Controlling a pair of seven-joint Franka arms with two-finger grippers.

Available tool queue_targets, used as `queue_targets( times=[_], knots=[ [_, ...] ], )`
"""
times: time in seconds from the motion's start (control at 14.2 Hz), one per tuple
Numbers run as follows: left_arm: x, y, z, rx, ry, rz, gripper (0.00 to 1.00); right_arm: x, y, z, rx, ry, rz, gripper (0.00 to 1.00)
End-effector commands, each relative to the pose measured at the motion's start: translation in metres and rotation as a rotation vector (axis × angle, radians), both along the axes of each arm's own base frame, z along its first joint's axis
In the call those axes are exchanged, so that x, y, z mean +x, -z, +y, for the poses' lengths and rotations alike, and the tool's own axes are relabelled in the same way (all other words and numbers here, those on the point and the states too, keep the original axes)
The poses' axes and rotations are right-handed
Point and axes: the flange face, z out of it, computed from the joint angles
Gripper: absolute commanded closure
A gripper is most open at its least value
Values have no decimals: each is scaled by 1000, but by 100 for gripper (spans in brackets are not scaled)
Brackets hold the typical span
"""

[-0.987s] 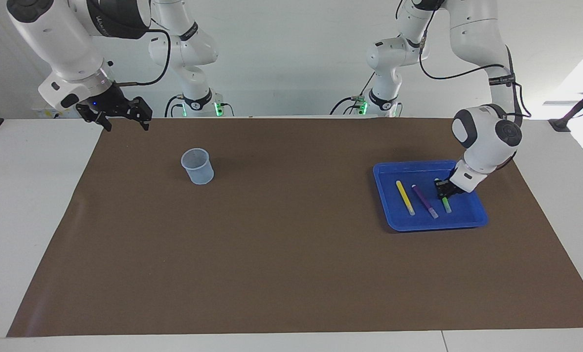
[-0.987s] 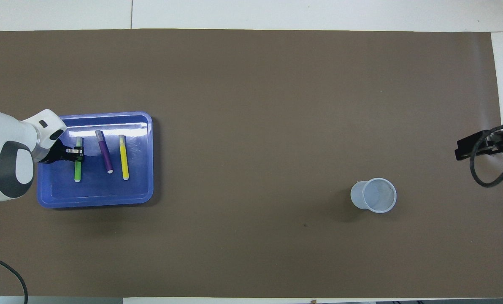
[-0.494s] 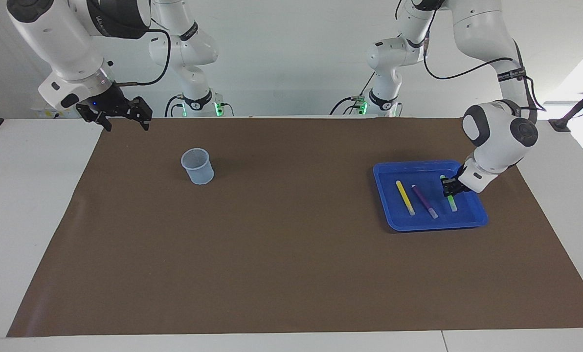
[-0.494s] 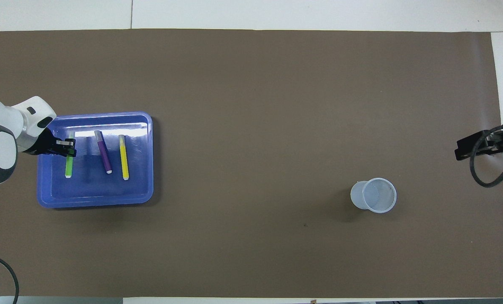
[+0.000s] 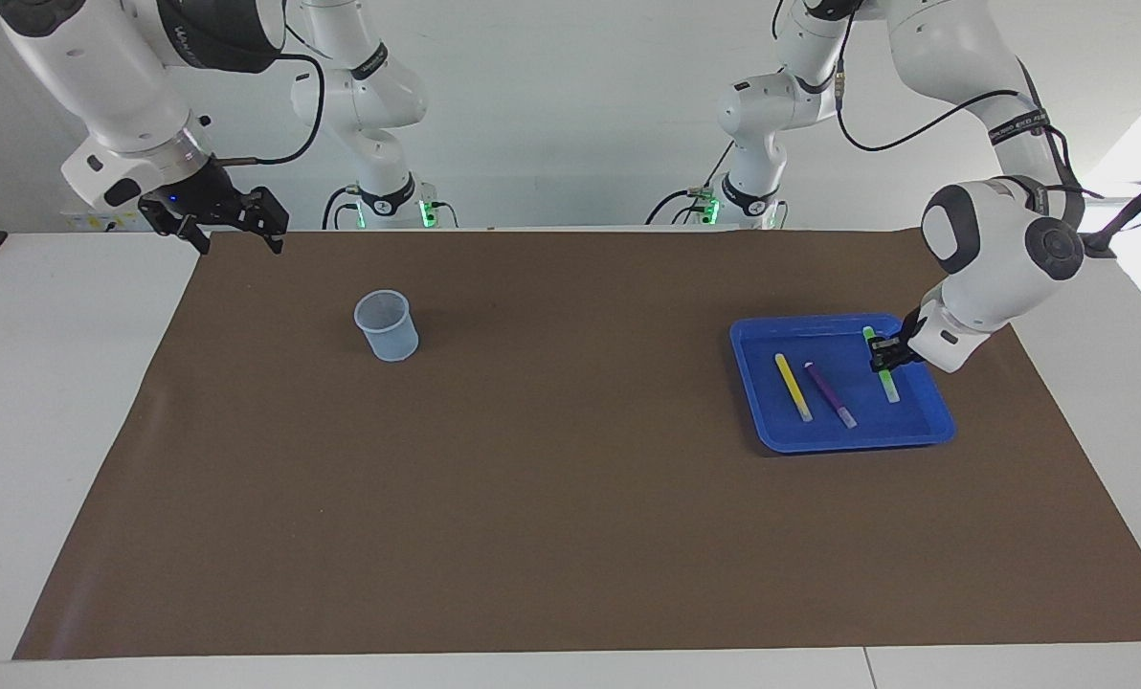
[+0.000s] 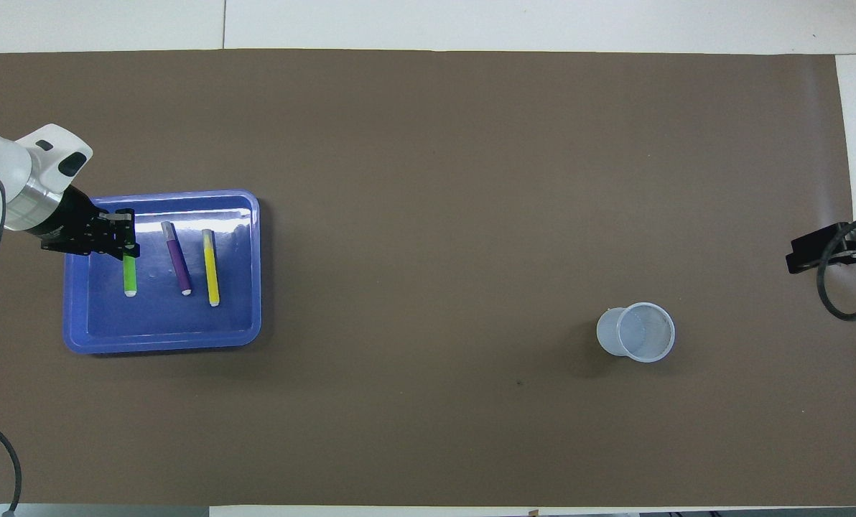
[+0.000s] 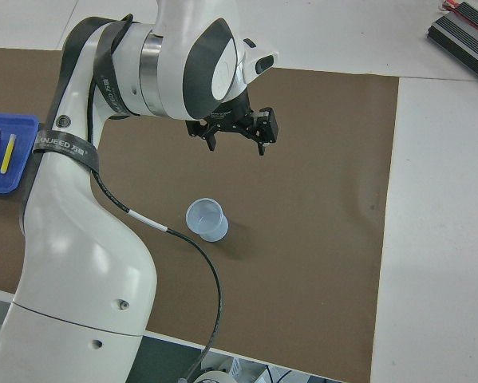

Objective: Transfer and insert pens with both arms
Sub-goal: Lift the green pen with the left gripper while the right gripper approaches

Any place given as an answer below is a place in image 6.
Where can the clear plastic cup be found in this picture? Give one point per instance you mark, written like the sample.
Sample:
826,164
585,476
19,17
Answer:
636,334

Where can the brown table mat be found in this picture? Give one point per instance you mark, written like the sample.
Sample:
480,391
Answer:
428,179

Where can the blue plastic tray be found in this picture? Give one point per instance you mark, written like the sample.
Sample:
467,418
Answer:
162,323

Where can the green marker pen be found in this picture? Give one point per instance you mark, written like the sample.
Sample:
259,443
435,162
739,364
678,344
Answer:
130,276

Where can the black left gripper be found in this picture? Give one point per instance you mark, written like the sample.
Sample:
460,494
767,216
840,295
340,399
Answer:
80,226

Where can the purple marker pen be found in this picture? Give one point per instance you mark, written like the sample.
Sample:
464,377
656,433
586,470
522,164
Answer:
177,262

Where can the yellow marker pen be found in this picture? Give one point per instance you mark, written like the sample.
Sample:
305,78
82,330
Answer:
211,269

